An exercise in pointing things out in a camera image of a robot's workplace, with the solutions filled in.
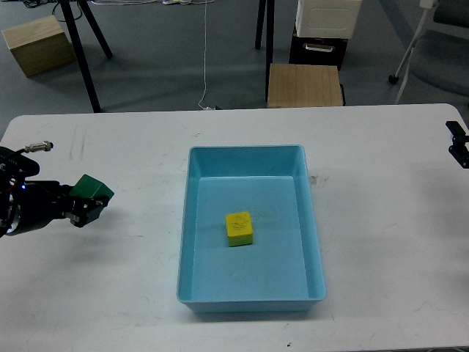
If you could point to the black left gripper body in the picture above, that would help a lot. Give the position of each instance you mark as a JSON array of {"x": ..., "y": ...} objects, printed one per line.
[{"x": 35, "y": 204}]

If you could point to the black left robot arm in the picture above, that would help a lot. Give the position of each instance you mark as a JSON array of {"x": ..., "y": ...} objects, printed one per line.
[{"x": 16, "y": 168}]

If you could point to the yellow wooden cube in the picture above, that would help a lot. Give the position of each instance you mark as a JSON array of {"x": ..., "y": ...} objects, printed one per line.
[{"x": 239, "y": 229}]

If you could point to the light blue plastic bin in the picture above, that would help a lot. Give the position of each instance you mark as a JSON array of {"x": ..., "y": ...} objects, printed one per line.
[{"x": 282, "y": 269}]

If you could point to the black storage box with handle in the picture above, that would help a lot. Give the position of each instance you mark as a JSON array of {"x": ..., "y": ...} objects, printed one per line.
[{"x": 317, "y": 51}]

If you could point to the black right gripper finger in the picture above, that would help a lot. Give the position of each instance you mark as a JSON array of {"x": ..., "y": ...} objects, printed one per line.
[{"x": 459, "y": 139}]

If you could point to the black stand legs centre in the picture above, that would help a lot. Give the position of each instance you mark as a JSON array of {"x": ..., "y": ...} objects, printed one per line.
[{"x": 265, "y": 25}]

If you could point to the white appliance box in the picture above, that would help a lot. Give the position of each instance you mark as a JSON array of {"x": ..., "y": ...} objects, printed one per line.
[{"x": 327, "y": 19}]

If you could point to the green wooden cube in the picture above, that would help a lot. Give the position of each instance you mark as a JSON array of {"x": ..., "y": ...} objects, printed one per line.
[{"x": 88, "y": 187}]

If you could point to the wooden box left floor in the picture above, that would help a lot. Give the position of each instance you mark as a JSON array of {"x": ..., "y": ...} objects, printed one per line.
[{"x": 39, "y": 46}]

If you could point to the grey office chair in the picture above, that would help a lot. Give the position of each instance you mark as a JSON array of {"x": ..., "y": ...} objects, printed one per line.
[{"x": 436, "y": 58}]

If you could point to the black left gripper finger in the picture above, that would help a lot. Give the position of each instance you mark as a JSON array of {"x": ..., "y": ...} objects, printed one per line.
[{"x": 85, "y": 210}]

